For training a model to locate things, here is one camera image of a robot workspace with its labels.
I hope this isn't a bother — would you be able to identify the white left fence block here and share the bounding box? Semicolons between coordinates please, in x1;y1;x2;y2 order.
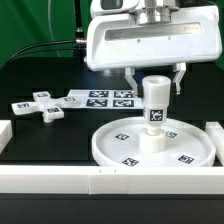
0;120;13;154

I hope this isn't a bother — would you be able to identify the white cross-shaped table base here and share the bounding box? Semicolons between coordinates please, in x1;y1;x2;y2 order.
11;91;81;123

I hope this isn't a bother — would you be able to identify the white marker sheet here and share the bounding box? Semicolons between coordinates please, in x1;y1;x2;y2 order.
68;89;143;109

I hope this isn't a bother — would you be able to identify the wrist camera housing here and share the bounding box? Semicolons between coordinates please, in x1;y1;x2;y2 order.
90;0;140;17

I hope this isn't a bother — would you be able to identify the black vertical pole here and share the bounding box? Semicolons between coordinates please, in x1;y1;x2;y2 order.
74;0;84;39

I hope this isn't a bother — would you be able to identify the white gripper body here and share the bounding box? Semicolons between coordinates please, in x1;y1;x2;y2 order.
87;5;222;71

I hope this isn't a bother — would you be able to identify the white round table top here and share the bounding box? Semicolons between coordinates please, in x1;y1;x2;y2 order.
92;117;216;168

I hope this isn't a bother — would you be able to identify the black cable bundle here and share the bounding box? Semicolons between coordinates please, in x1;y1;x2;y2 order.
6;39;88;64

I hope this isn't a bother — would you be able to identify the white front fence bar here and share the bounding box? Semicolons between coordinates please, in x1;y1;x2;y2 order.
0;165;224;194

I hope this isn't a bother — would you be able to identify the white fence block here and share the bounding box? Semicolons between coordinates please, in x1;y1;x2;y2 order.
205;122;224;167
0;120;13;154

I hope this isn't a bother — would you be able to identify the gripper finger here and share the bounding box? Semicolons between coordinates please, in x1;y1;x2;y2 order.
125;67;138;97
173;63;186;94

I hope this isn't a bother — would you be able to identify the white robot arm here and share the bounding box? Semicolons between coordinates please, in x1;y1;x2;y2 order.
86;0;222;88

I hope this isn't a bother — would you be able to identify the white right fence block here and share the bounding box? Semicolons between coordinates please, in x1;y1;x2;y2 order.
205;122;224;167

